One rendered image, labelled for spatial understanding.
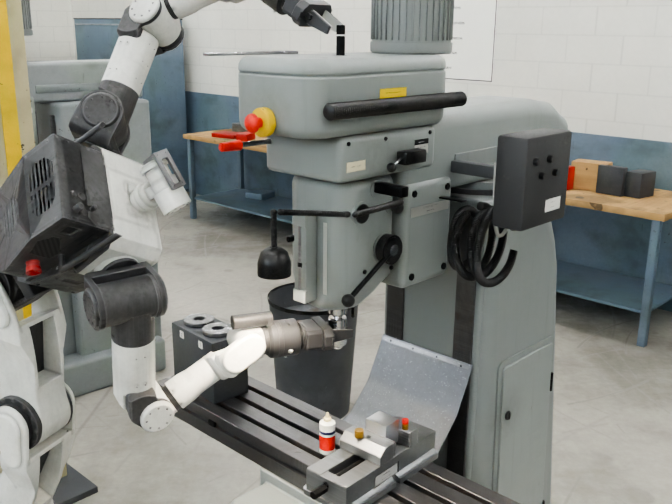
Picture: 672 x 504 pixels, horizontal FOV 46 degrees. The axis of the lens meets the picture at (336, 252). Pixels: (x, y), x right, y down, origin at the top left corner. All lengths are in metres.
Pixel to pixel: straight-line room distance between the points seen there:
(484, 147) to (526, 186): 0.35
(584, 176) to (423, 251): 3.79
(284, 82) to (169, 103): 7.59
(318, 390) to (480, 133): 2.20
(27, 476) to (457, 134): 1.35
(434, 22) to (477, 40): 4.73
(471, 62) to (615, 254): 1.92
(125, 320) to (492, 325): 0.99
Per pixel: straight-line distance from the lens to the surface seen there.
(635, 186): 5.50
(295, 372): 3.96
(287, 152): 1.76
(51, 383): 2.07
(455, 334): 2.17
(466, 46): 6.69
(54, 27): 11.50
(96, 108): 1.81
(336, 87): 1.60
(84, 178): 1.68
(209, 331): 2.27
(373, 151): 1.72
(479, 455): 2.30
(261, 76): 1.66
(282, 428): 2.16
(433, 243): 1.95
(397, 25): 1.89
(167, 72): 9.14
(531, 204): 1.80
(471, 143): 2.04
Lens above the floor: 1.95
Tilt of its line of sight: 16 degrees down
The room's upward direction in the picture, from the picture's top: 1 degrees clockwise
